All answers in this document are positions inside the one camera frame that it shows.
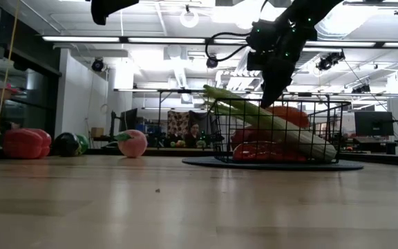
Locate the round dark mat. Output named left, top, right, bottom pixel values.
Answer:
left=181, top=156, right=365, bottom=172

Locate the pink dragon fruit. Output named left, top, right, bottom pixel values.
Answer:
left=230, top=126, right=265, bottom=149

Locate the patterned cloth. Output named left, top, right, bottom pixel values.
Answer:
left=167, top=110, right=190, bottom=146

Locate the silver ventilation duct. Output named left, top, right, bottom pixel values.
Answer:
left=283, top=20, right=362, bottom=73

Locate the green lime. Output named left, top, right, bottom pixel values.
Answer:
left=76, top=133, right=91, bottom=155

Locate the pink peach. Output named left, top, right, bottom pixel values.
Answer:
left=114, top=129, right=149, bottom=159

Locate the long red pepper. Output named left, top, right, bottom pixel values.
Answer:
left=231, top=141, right=307, bottom=163

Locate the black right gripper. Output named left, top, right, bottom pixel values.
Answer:
left=260, top=17, right=319, bottom=109

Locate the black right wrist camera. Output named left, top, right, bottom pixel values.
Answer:
left=246, top=19, right=279, bottom=72

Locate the black ceiling spotlight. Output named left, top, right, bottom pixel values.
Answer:
left=205, top=54, right=219, bottom=69
left=350, top=84, right=372, bottom=94
left=91, top=57, right=105, bottom=73
left=315, top=50, right=346, bottom=72

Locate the dark purple eggplant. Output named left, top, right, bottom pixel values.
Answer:
left=52, top=132, right=82, bottom=158

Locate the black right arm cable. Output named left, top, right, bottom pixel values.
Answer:
left=205, top=32, right=255, bottom=64

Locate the round white ceiling lamp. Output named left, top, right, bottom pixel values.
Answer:
left=180, top=8, right=200, bottom=28

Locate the black computer monitor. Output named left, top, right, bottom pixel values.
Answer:
left=118, top=108, right=139, bottom=133
left=354, top=111, right=395, bottom=137

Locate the black wire basket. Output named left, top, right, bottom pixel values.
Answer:
left=207, top=98, right=352, bottom=165

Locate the orange red pepper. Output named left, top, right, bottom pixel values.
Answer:
left=266, top=105, right=311, bottom=129

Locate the dark cloth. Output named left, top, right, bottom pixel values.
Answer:
left=188, top=111, right=211, bottom=146

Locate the long ceiling light bar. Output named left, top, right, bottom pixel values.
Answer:
left=41, top=34, right=398, bottom=49

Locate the red bell pepper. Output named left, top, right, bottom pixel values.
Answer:
left=2, top=128, right=53, bottom=160

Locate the black ceiling track fixture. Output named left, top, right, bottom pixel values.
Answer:
left=343, top=1, right=398, bottom=15

